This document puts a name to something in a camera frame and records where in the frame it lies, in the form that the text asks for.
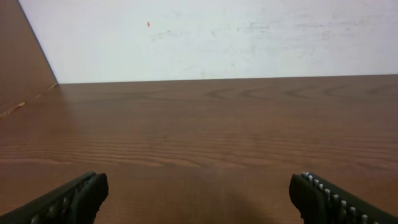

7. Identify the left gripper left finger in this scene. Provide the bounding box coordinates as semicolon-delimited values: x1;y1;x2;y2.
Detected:
1;172;109;224

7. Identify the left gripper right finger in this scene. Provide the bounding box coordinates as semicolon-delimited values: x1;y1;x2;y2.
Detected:
289;171;397;224

